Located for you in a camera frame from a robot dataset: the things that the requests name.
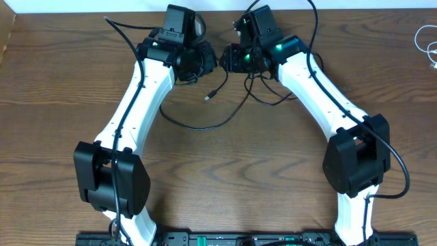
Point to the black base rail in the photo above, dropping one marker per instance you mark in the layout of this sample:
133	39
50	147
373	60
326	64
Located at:
315	238

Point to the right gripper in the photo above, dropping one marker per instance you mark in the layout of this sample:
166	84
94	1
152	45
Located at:
232	52

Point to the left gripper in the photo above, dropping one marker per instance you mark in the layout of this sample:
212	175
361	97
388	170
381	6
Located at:
211	60

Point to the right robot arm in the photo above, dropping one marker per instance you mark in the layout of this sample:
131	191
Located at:
355	159

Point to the cardboard panel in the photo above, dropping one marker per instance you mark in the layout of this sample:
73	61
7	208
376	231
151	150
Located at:
8	17

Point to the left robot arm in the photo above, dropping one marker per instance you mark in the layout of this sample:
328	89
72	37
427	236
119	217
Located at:
110	174

